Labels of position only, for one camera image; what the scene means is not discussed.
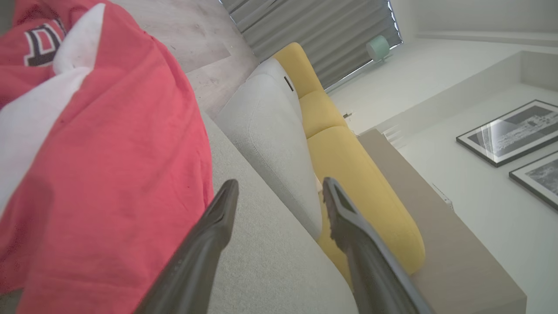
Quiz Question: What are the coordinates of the black framed wall picture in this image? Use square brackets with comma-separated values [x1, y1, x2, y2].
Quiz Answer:
[509, 152, 558, 212]
[456, 99, 558, 167]

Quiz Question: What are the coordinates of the yellow sofa back cushion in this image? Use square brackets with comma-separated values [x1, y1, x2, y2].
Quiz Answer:
[299, 89, 349, 139]
[307, 126, 425, 286]
[272, 42, 325, 99]

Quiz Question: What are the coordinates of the grey fabric sofa chaise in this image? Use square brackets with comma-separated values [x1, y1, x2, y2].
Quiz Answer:
[0, 109, 360, 314]

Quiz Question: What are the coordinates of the mint green lamp shade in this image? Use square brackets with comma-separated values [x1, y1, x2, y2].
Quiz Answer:
[365, 35, 391, 64]

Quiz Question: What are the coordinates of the grey sofa seat cushion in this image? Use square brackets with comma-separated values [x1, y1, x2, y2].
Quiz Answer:
[214, 74, 323, 240]
[246, 57, 303, 127]

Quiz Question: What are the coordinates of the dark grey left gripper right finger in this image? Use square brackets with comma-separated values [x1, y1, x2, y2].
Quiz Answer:
[322, 177, 435, 314]

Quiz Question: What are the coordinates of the grey pleated curtain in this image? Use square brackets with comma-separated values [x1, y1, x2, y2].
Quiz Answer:
[220, 0, 404, 90]

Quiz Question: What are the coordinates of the white ribbed radiator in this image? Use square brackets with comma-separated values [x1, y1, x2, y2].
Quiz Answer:
[384, 124, 408, 150]

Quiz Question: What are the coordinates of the red jersey with number print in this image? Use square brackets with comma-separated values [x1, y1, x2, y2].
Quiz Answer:
[0, 0, 214, 314]

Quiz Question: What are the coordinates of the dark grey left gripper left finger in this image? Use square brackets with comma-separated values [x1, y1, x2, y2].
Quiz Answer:
[133, 179, 240, 314]

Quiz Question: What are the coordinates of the white flat device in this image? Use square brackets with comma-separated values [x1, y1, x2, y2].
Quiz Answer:
[432, 182, 455, 213]

